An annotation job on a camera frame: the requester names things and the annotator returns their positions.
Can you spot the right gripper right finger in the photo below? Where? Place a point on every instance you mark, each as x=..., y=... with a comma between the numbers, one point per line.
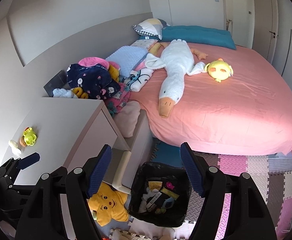
x=249, y=217

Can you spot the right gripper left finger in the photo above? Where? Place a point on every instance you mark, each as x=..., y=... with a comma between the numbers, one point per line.
x=42, y=215

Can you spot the pink fleece blanket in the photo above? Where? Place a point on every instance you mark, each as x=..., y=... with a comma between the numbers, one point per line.
x=92, y=61

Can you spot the yellow patterned paper box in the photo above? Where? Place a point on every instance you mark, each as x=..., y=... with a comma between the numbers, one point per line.
x=155, y=185

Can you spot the teal long pillow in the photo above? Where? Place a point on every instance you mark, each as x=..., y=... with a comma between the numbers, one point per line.
x=198, y=34

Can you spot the teal cream toy dish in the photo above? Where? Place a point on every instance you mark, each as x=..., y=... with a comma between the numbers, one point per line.
x=168, y=203

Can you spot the foam puzzle floor mat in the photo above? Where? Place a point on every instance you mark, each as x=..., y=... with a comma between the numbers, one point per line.
x=271, y=174

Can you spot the yellow star plush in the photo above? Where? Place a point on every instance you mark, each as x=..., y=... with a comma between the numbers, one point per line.
x=108, y=204

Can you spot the patterned square pillow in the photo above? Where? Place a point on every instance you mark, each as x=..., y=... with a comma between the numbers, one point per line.
x=151, y=27

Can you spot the wardrobe doors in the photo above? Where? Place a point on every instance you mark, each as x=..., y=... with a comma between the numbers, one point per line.
x=262, y=25

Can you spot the black wall switch panel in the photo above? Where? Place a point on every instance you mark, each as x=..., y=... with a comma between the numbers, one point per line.
x=58, y=81

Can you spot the lime green plastic toy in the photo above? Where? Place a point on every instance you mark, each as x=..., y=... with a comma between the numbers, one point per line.
x=29, y=136

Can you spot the black trash bin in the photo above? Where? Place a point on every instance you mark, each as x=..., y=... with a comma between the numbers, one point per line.
x=144, y=203

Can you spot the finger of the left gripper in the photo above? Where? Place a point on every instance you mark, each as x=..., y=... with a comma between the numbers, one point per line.
x=28, y=161

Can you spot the light blue small cloth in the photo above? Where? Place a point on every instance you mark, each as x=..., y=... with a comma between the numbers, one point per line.
x=62, y=93

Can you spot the grey bedside desk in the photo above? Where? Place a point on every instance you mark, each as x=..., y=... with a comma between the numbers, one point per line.
x=70, y=131

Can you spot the floral pink blanket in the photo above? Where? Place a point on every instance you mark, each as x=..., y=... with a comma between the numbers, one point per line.
x=119, y=100

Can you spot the yellow blue snack wrapper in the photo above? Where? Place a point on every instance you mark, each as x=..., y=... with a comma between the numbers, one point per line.
x=169, y=193

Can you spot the light blue blanket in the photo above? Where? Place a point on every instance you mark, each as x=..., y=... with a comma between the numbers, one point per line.
x=128, y=57

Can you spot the pink bed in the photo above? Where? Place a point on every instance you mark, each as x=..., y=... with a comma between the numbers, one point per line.
x=249, y=113

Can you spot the yellow chick plush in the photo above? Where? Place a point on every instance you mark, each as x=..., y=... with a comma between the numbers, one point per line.
x=219, y=70

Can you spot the brown capybara plush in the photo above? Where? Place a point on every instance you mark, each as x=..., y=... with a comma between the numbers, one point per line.
x=22, y=142

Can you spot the white cartoon cloth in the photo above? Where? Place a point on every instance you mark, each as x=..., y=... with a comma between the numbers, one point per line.
x=137, y=80

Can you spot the navy rabbit blanket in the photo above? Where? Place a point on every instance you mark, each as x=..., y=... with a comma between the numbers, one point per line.
x=95, y=81

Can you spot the pink hooded doll toy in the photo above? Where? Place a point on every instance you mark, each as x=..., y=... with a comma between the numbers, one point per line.
x=169, y=185

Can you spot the pale pink cushion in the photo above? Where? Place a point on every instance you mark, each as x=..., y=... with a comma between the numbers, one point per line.
x=127, y=118

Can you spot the white goose plush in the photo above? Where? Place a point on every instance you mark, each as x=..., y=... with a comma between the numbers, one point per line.
x=177, y=59

